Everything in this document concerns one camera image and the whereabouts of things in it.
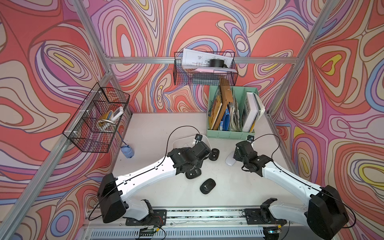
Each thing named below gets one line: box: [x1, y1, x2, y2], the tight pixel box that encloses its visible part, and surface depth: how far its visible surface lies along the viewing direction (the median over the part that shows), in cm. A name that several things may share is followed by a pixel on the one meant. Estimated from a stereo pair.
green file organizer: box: [206, 85, 259, 140], surface depth 98 cm
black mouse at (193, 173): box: [185, 167, 202, 179], surface depth 88 cm
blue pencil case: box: [120, 144, 135, 159], surface depth 93 cm
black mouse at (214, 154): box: [208, 148, 220, 161], surface depth 95 cm
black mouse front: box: [200, 178, 217, 195], surface depth 83 cm
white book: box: [242, 92, 265, 132], surface depth 93 cm
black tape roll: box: [209, 59, 225, 68], surface depth 84 cm
